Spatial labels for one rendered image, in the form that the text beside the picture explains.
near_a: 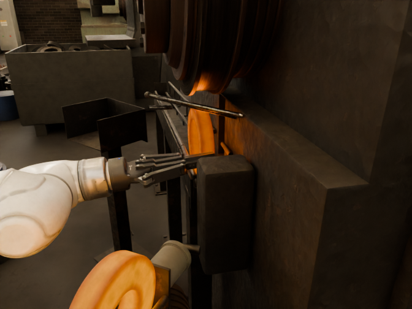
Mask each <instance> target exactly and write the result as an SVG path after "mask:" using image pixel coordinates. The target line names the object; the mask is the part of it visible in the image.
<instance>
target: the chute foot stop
mask: <svg viewBox="0 0 412 309"><path fill-rule="evenodd" d="M154 90H155V91H157V93H158V95H161V96H166V97H167V95H166V94H165V92H167V82H161V83H154Z"/></svg>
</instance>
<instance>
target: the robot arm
mask: <svg viewBox="0 0 412 309"><path fill-rule="evenodd" d="M214 156H215V154H214V152H213V151H209V152H205V153H198V154H191V155H186V156H184V153H181V155H180V153H168V154H151V155H148V154H142V155H140V159H138V160H134V161H131V162H126V158H125V157H119V158H112V159H108V162H107V160H106V158H105V157H100V158H93V159H82V160H81V161H68V160H62V161H52V162H44V163H40V164H35V165H32V166H28V167H25V168H22V169H20V170H15V169H13V168H11V169H7V170H3V171H0V255H1V256H4V257H7V258H25V257H28V256H32V255H33V254H36V253H38V252H40V251H42V250H43V249H44V248H46V247H47V246H49V244H51V242H52V241H54V239H55V238H56V237H57V236H58V235H59V233H60V232H61V230H62V229H63V227H64V225H65V224H66V222H67V220H68V217H69V214H70V212H71V209H72V208H74V207H75V206H76V205H77V204H78V203H80V202H83V201H87V200H93V199H99V198H103V197H109V196H111V195H112V190H113V192H118V191H125V190H129V189H130V187H131V183H135V184H137V183H142V184H143V187H144V188H148V187H150V186H152V185H153V184H157V183H160V182H163V181H166V180H170V179H173V178H177V177H180V176H183V175H185V174H187V173H188V172H187V170H189V169H196V168H197V161H198V159H200V158H206V157H214ZM152 168H153V169H152Z"/></svg>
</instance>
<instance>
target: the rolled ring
mask: <svg viewBox="0 0 412 309"><path fill-rule="evenodd" d="M188 144H189V154H190V155H193V154H198V153H205V152H209V151H213V152H214V153H215V141H214V134H213V127H212V121H211V118H210V115H209V113H208V112H203V111H200V110H196V109H190V110H189V115H188Z"/></svg>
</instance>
